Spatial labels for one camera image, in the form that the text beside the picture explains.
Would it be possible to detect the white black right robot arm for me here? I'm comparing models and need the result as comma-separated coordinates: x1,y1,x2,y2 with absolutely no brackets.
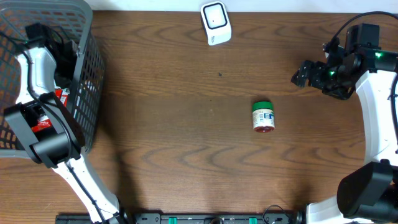
291,47,397,223

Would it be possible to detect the green lid seasoning jar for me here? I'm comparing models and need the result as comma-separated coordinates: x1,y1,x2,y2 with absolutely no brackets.
252,101,275,133

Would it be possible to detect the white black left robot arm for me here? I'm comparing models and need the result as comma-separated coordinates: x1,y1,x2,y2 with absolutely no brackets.
4,23,130,223

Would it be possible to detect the white barcode scanner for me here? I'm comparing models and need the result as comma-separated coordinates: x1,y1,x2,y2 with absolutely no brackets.
200,1,232,46

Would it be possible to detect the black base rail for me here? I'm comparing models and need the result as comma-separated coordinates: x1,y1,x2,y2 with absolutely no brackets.
55,212,304,224

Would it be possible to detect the red snack bag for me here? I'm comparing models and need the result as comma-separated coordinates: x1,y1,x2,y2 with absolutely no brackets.
32,88,70,133

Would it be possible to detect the grey plastic laundry basket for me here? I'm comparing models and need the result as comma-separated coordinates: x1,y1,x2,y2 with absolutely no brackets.
1,0,104,151

